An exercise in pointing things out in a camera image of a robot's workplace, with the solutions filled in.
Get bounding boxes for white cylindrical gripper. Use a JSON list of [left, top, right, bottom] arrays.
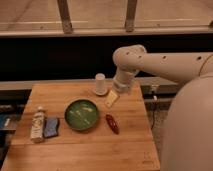
[[105, 75, 132, 108]]

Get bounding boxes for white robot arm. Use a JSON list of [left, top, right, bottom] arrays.
[[112, 45, 213, 171]]

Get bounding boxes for white paper cup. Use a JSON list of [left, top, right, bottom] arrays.
[[93, 73, 108, 96]]

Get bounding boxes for red chili pepper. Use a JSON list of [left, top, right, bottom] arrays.
[[106, 114, 119, 134]]

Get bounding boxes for green round bowl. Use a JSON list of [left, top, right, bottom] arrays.
[[64, 99, 99, 131]]

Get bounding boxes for wooden cutting board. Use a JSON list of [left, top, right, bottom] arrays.
[[1, 82, 160, 171]]

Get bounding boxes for blue sponge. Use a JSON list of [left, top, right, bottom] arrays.
[[44, 117, 59, 138]]

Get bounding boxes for white bottle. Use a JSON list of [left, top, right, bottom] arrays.
[[30, 106, 45, 143]]

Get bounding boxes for grey metal rail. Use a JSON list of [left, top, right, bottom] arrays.
[[140, 77, 182, 94]]

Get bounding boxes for right metal post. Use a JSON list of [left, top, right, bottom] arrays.
[[124, 0, 137, 32]]

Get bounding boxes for metal post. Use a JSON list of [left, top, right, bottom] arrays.
[[57, 0, 73, 34], [124, 0, 137, 32]]

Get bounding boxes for left metal post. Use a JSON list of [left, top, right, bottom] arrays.
[[57, 0, 73, 34]]

